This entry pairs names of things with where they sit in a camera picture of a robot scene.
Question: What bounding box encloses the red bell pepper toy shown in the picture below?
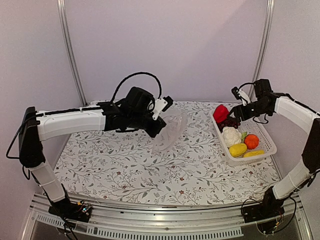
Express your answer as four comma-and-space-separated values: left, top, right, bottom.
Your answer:
212, 104, 229, 124

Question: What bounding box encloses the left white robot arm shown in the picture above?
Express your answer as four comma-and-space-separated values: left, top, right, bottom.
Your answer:
18, 87, 173, 217

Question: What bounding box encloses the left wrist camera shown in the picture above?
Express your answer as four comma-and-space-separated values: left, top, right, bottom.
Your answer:
152, 96, 174, 121

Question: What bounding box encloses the floral patterned table mat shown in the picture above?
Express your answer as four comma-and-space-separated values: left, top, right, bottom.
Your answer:
54, 101, 279, 205

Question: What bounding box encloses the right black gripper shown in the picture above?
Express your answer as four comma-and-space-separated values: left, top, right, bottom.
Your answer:
227, 100, 271, 123

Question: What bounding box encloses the clear zip top bag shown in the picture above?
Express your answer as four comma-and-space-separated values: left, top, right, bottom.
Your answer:
151, 111, 188, 155

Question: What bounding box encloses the yellow lemon toy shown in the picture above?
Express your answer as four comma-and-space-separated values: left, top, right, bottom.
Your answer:
229, 143, 248, 158

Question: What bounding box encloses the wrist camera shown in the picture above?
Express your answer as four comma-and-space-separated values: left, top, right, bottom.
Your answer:
152, 96, 174, 121
231, 86, 251, 106

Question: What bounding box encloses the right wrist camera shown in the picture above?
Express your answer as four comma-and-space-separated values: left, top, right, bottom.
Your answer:
231, 86, 251, 106

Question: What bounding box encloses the left aluminium corner post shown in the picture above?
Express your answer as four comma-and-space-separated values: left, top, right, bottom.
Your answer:
56, 0, 88, 106

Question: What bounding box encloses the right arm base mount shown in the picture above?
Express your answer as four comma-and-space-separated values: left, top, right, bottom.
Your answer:
240, 187, 287, 235

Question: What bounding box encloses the white perforated plastic basket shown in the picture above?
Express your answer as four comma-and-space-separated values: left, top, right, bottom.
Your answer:
210, 105, 277, 166

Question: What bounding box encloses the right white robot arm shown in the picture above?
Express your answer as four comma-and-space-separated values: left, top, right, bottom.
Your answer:
228, 79, 320, 218

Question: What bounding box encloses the white cauliflower toy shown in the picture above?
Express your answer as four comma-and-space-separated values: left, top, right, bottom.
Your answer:
221, 126, 242, 148

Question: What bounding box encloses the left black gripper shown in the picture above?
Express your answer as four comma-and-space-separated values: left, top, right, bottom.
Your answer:
128, 111, 166, 138

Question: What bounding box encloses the yellow banana toy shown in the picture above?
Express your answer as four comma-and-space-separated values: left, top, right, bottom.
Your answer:
243, 150, 265, 158

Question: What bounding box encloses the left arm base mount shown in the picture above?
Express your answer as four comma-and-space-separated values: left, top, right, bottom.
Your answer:
46, 187, 93, 223

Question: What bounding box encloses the aluminium front rail frame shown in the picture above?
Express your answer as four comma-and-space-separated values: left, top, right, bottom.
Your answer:
20, 193, 313, 240

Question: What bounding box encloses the left black looped cable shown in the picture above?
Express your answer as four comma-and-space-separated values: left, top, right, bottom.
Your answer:
111, 72, 163, 103

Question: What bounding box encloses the dark red grapes toy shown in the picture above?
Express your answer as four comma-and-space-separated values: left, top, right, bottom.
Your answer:
217, 119, 241, 131

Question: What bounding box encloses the orange pumpkin toy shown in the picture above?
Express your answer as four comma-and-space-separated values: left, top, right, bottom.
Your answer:
244, 134, 260, 150

